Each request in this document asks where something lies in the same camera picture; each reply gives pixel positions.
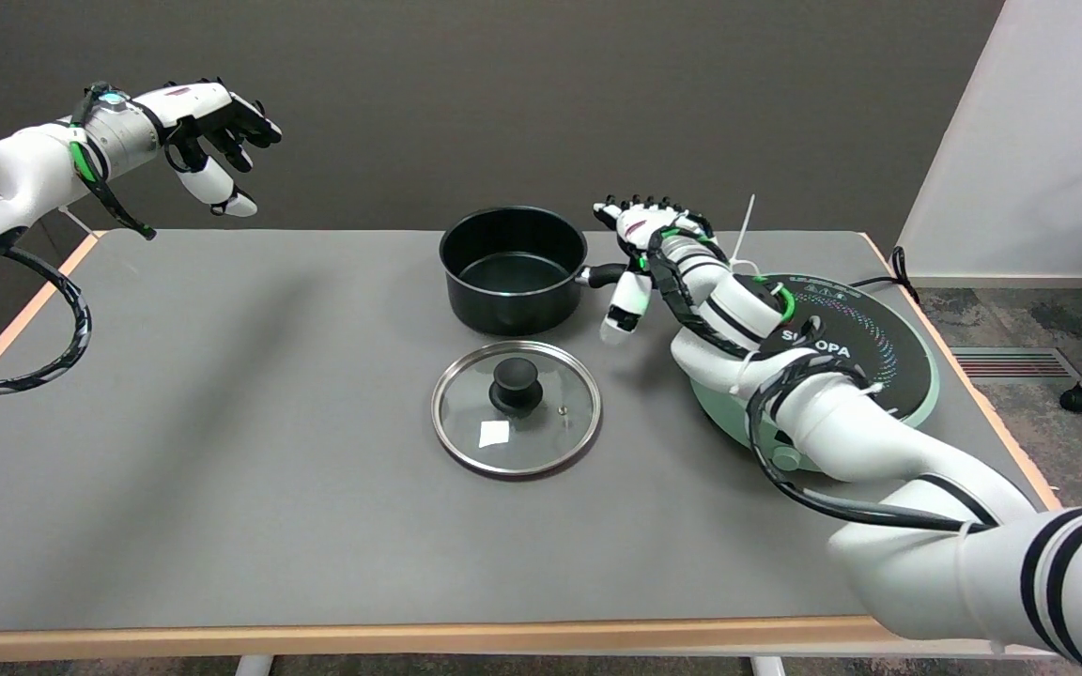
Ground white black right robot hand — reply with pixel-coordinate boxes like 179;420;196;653
593;195;716;346

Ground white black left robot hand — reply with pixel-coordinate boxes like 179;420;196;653
156;78;284;219

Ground black pot with handle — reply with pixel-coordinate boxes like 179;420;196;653
439;206;631;337

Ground glass lid with black knob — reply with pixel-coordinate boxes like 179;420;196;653
430;340;603;478

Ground green black induction cooker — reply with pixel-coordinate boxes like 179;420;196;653
688;272;941;473

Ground grey floor vent grille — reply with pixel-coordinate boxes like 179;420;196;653
949;346;1082;382

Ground white cable tie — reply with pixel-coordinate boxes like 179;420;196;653
729;194;758;275

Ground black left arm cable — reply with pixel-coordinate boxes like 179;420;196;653
0;242;93;396

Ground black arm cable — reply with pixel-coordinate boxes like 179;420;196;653
0;242;93;396
644;225;1000;536

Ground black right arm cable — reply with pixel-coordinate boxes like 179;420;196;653
644;225;1000;536

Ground black cooker power cable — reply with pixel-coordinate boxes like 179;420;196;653
847;246;923;306

